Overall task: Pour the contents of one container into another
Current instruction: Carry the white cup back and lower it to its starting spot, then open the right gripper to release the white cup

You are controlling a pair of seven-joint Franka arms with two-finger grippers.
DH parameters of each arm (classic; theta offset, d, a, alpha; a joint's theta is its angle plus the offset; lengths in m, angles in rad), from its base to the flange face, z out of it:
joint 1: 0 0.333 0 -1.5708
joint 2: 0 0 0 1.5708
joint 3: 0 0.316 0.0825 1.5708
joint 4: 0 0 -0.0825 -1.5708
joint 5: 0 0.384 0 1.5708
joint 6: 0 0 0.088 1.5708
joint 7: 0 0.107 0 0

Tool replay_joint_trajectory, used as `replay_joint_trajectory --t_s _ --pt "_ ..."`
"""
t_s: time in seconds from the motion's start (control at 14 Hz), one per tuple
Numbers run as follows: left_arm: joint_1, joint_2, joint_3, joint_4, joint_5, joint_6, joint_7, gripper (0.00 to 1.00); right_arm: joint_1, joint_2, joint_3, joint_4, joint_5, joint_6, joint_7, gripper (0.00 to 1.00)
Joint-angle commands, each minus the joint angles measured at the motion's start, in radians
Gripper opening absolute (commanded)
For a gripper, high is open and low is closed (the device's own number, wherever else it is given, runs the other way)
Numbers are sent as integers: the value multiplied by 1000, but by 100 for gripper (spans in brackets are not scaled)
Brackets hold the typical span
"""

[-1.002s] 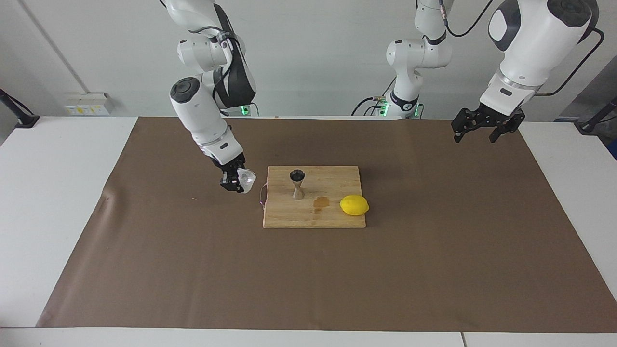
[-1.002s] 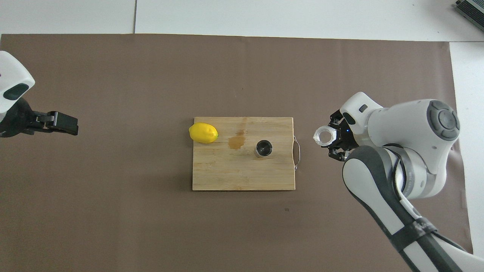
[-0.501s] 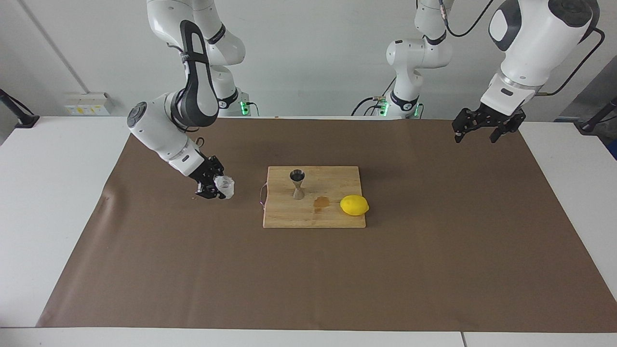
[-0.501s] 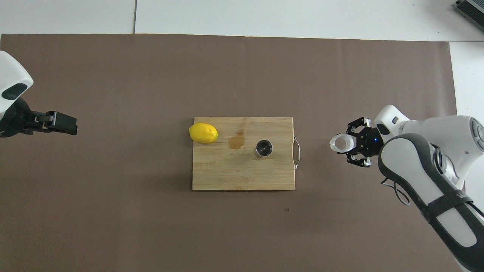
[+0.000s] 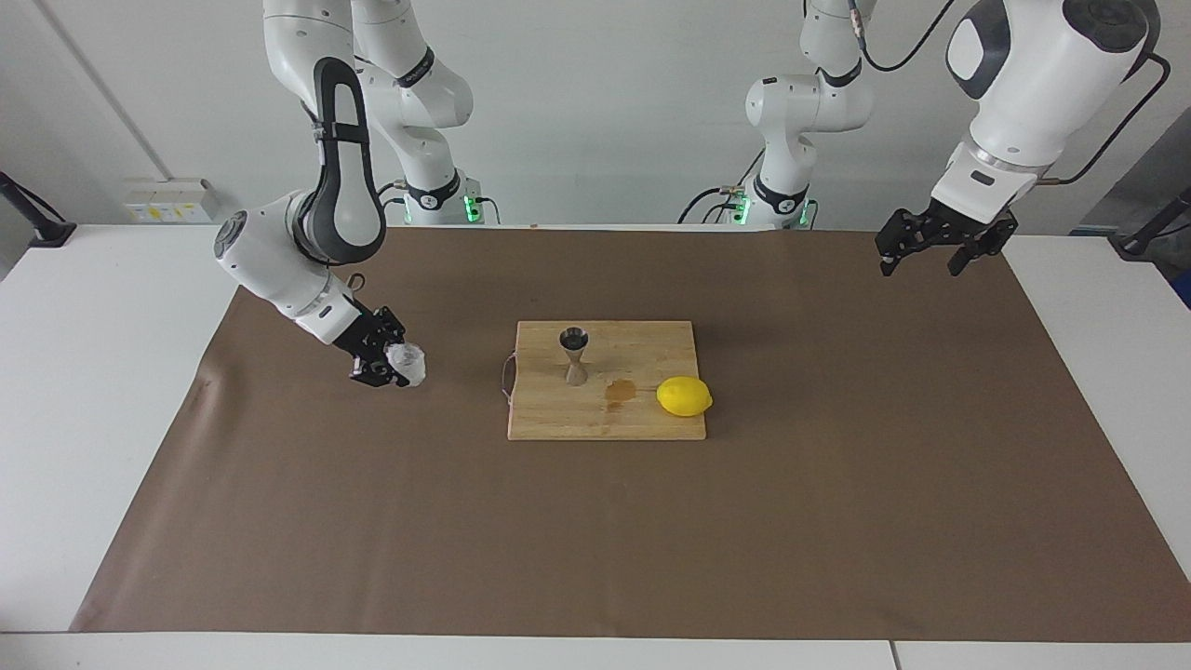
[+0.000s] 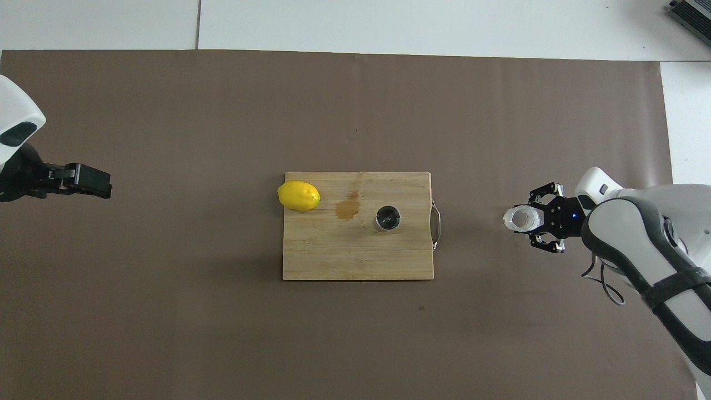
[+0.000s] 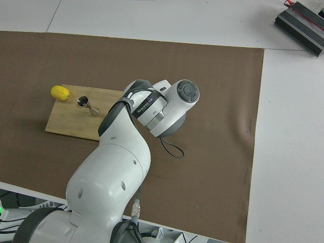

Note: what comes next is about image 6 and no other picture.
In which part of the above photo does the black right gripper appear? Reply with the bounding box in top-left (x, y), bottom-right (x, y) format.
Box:
top-left (527, 182), bottom-right (590, 254)

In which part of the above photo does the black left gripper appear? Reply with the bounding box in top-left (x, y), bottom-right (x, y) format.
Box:
top-left (0, 143), bottom-right (113, 203)

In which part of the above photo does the steel double jigger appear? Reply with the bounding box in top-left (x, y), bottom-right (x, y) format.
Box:
top-left (374, 205), bottom-right (402, 233)

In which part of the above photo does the brown paper table mat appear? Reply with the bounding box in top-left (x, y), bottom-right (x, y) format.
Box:
top-left (0, 49), bottom-right (698, 400)

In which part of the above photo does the yellow lemon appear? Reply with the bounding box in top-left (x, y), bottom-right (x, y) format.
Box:
top-left (277, 180), bottom-right (322, 211)

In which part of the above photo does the wooden cutting board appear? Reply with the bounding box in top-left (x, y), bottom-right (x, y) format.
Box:
top-left (282, 171), bottom-right (443, 281)

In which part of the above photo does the grey ribbed device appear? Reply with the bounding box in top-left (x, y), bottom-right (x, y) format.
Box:
top-left (668, 0), bottom-right (711, 47)

